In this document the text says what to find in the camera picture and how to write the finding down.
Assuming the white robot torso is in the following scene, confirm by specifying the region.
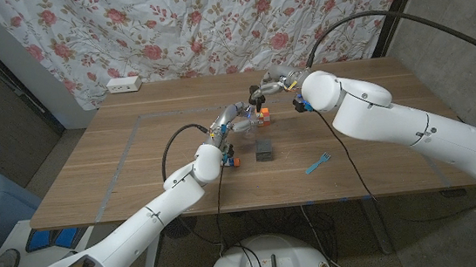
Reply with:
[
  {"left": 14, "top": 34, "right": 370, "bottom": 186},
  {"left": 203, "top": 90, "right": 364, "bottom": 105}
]
[{"left": 204, "top": 228, "right": 334, "bottom": 267}]

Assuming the dark grey cube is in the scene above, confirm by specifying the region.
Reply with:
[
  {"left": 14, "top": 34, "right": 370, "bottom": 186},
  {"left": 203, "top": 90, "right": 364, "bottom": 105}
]
[{"left": 254, "top": 137, "right": 275, "bottom": 163}]

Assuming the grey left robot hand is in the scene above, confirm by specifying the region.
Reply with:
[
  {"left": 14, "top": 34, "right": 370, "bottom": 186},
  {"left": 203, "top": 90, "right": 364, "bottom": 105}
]
[{"left": 205, "top": 99, "right": 262, "bottom": 147}]

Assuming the black backdrop stand pole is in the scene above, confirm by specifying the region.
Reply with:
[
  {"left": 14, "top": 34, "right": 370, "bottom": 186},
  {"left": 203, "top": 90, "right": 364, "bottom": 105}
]
[{"left": 365, "top": 0, "right": 436, "bottom": 59}]

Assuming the clear plastic spray bottle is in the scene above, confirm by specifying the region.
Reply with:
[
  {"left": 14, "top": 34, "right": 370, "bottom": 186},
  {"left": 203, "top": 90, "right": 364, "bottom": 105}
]
[{"left": 237, "top": 105, "right": 262, "bottom": 141}]

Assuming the black trigger sprayer head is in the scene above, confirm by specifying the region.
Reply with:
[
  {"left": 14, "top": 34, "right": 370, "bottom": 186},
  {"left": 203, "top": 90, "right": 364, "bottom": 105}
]
[{"left": 248, "top": 84, "right": 269, "bottom": 114}]

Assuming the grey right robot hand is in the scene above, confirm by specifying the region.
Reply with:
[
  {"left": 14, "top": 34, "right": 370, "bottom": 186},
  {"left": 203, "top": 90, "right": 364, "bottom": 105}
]
[{"left": 256, "top": 61, "right": 311, "bottom": 98}]

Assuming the round black floor fan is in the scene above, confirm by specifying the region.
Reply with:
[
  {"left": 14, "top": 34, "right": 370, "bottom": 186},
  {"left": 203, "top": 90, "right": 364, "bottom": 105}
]
[{"left": 162, "top": 216, "right": 200, "bottom": 241}]

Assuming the white power strip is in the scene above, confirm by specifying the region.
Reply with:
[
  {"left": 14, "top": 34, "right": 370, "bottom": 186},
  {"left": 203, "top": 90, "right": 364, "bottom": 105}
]
[{"left": 105, "top": 74, "right": 144, "bottom": 95}]

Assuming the blue plastic fork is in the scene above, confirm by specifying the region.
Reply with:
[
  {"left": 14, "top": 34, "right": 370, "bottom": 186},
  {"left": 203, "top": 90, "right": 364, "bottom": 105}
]
[{"left": 303, "top": 152, "right": 334, "bottom": 175}]

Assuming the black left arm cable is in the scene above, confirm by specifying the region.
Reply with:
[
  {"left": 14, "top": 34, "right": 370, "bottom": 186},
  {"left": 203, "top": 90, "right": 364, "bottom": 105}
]
[{"left": 157, "top": 120, "right": 233, "bottom": 264}]

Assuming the white table leg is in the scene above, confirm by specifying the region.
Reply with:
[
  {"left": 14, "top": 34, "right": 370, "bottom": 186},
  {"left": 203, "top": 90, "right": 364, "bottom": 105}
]
[
  {"left": 360, "top": 195, "right": 395, "bottom": 257},
  {"left": 140, "top": 235, "right": 167, "bottom": 267}
]

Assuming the orange yellow red cube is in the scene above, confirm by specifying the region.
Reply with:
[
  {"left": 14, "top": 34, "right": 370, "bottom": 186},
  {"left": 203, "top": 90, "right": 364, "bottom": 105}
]
[{"left": 255, "top": 106, "right": 272, "bottom": 128}]

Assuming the floral print backdrop cloth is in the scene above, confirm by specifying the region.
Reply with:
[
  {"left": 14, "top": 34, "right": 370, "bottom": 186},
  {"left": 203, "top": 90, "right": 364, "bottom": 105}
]
[{"left": 0, "top": 0, "right": 422, "bottom": 119}]

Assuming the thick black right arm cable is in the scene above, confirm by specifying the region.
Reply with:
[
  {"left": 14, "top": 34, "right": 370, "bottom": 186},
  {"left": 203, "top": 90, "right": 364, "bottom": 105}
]
[{"left": 301, "top": 0, "right": 476, "bottom": 85}]

